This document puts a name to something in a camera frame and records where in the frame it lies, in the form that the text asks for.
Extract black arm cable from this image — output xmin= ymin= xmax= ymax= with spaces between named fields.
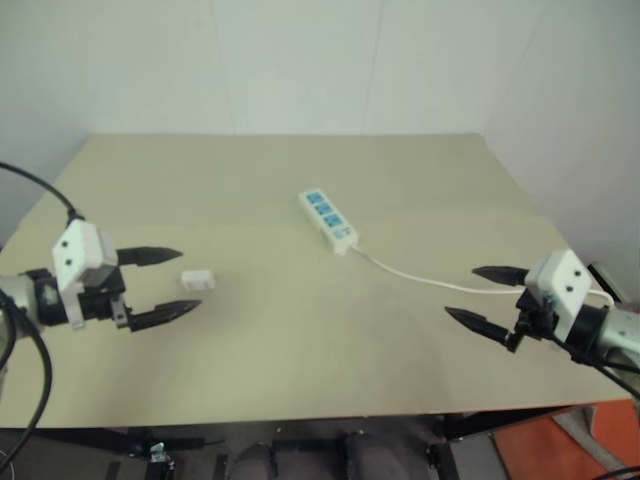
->
xmin=548 ymin=337 xmax=640 ymax=404
xmin=0 ymin=161 xmax=86 ymax=474

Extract orange mat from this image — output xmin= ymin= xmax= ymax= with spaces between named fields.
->
xmin=491 ymin=399 xmax=640 ymax=480

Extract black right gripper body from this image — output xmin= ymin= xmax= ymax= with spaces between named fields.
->
xmin=504 ymin=288 xmax=559 ymax=354

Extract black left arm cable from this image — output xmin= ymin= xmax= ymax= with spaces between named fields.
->
xmin=0 ymin=161 xmax=86 ymax=474

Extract white plug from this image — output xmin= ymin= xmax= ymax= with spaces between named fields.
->
xmin=180 ymin=269 xmax=217 ymax=292

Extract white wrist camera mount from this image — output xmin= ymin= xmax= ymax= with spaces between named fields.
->
xmin=522 ymin=249 xmax=594 ymax=346
xmin=51 ymin=218 xmax=120 ymax=332

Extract white power strip blue sockets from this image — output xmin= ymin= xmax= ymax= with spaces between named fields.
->
xmin=297 ymin=188 xmax=360 ymax=258

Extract white power strip cord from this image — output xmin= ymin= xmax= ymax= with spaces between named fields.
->
xmin=349 ymin=244 xmax=616 ymax=310

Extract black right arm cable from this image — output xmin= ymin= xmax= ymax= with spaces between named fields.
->
xmin=548 ymin=337 xmax=640 ymax=404

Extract black table frame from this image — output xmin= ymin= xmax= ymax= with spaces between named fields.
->
xmin=0 ymin=403 xmax=609 ymax=480

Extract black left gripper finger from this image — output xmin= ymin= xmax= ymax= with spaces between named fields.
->
xmin=127 ymin=299 xmax=203 ymax=333
xmin=116 ymin=245 xmax=184 ymax=268

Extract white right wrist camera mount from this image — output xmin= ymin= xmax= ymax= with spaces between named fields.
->
xmin=522 ymin=249 xmax=594 ymax=346

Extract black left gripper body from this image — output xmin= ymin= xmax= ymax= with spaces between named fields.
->
xmin=76 ymin=265 xmax=133 ymax=330

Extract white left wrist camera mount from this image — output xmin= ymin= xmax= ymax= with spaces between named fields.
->
xmin=51 ymin=218 xmax=120 ymax=332

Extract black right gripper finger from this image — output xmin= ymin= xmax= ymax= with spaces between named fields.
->
xmin=444 ymin=306 xmax=512 ymax=347
xmin=471 ymin=265 xmax=531 ymax=288

